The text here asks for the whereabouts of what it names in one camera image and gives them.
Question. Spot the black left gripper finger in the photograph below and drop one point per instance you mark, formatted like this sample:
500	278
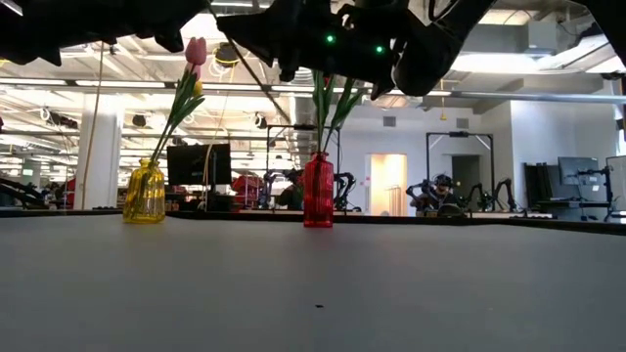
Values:
171	41

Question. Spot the dark maroon artificial tulip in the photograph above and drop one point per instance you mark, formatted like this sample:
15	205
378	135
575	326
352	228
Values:
349	100

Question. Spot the red glass vase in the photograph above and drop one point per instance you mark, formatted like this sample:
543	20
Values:
318	195

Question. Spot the yellow glass vase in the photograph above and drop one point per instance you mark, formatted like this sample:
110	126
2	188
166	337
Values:
144	195

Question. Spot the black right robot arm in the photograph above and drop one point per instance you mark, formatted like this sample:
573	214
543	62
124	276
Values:
425	58

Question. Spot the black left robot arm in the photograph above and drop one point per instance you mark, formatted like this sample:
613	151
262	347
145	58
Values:
73	24

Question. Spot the black background robot arm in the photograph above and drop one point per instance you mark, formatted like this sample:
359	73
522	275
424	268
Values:
344	183
504	188

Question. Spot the red cart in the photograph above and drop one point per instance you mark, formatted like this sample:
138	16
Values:
244	186

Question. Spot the black monitor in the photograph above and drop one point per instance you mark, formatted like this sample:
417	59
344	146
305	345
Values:
195	163

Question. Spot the person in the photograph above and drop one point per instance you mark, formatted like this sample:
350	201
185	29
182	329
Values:
442	188
292	195

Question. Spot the white square pillar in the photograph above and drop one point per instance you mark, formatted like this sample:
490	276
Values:
100	156

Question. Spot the grey table mat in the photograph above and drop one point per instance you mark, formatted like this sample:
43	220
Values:
391	293

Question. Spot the grey desk monitor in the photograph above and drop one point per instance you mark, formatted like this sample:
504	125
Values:
577	168
617	176

